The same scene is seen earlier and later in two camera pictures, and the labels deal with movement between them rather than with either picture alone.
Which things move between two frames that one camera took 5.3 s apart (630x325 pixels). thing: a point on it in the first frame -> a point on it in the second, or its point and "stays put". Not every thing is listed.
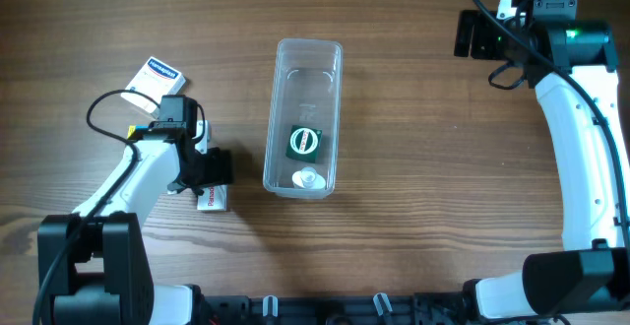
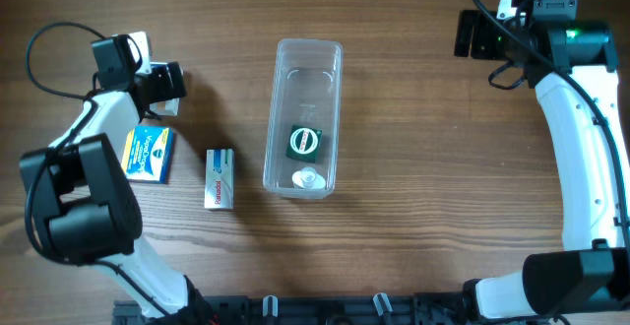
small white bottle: (308, 178) stays put
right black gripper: (481, 44) stays put
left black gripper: (220, 168) -> (164, 92)
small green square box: (304, 143) stays put
